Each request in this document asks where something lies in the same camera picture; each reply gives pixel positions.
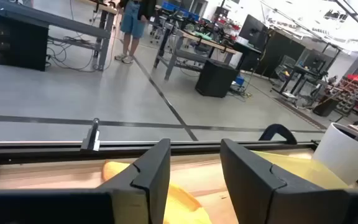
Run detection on translucent yellow plastic bin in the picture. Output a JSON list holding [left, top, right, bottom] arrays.
[[252, 150, 349, 190]]

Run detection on red parts bin shelf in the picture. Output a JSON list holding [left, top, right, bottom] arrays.
[[334, 73, 358, 121]]

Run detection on wooden top workbench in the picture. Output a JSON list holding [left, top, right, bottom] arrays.
[[153, 26, 239, 82]]

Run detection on black desk with monitor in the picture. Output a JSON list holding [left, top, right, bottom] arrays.
[[272, 49, 335, 103]]

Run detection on black computer monitor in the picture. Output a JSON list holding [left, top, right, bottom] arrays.
[[238, 14, 269, 50]]

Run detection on black computer tower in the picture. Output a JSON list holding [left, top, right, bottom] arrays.
[[195, 58, 240, 98], [0, 14, 49, 72]]

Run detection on yellow microfiber towel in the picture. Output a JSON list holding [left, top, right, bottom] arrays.
[[101, 160, 213, 224]]

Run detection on black clamp on rail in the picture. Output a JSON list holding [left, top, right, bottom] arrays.
[[80, 118, 101, 152]]

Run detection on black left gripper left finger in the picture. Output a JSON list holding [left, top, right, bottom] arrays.
[[98, 138, 171, 224]]

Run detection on grey metal desk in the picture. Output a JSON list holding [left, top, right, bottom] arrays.
[[0, 0, 117, 72]]

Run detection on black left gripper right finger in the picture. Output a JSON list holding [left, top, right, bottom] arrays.
[[219, 138, 351, 224]]

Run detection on blue storage bins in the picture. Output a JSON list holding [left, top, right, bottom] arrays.
[[162, 1, 200, 21]]

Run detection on person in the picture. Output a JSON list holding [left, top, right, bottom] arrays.
[[114, 0, 157, 65]]

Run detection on black table edge rail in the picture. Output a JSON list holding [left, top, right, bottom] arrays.
[[0, 139, 319, 190]]

